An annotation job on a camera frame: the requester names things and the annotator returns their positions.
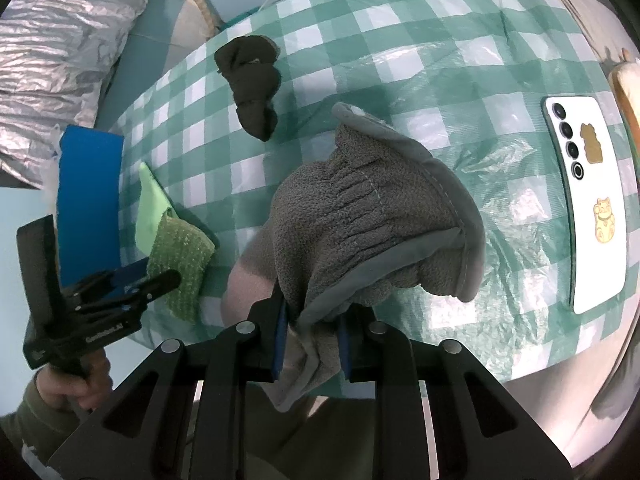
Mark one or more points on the silver foil cover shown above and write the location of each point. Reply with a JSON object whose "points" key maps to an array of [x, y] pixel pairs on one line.
{"points": [[56, 57]]}

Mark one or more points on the green checked tablecloth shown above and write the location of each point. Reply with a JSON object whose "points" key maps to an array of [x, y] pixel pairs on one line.
{"points": [[466, 78]]}

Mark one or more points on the green knitted cloth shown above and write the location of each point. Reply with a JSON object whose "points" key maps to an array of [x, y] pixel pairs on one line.
{"points": [[179, 246]]}

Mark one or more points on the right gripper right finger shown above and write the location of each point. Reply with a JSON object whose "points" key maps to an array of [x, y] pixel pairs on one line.
{"points": [[356, 329]]}

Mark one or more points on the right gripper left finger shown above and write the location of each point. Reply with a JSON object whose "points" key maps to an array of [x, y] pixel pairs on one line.
{"points": [[268, 341]]}

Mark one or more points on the light green cloth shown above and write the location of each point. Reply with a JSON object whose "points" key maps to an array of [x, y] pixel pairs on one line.
{"points": [[153, 204]]}

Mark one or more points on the white smartphone with stickers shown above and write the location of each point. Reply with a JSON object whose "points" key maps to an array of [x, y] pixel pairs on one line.
{"points": [[595, 198]]}

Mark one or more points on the grey fleece slipper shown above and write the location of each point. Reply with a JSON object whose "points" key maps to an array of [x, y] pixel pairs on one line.
{"points": [[379, 215]]}

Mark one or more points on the blue cardboard box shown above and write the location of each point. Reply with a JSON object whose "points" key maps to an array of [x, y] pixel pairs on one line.
{"points": [[87, 203]]}

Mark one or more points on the dark brown sock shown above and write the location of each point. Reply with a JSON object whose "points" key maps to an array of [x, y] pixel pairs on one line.
{"points": [[247, 64]]}

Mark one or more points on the left hand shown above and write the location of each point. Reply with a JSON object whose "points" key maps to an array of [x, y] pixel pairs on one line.
{"points": [[58, 389]]}

